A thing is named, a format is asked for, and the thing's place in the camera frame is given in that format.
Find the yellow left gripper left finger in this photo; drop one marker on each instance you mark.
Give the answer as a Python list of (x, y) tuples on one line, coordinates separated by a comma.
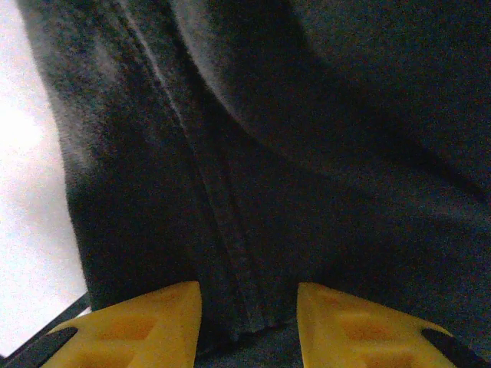
[(130, 329)]

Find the black t-shirt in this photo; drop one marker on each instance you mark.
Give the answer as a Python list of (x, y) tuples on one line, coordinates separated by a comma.
[(268, 153)]

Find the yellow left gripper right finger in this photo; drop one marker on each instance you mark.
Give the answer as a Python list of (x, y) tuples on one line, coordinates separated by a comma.
[(356, 329)]

